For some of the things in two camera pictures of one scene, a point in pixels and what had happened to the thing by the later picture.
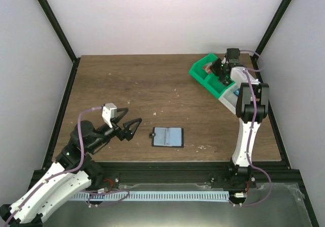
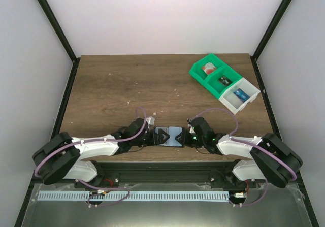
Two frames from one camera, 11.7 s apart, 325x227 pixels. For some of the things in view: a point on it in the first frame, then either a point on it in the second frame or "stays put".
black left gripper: (118, 130) to (155, 136)
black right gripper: (218, 67) to (183, 137)
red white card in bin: (207, 67) stays put
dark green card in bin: (226, 81) stays put
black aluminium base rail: (265, 174) stays put
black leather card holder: (162, 136) stays put
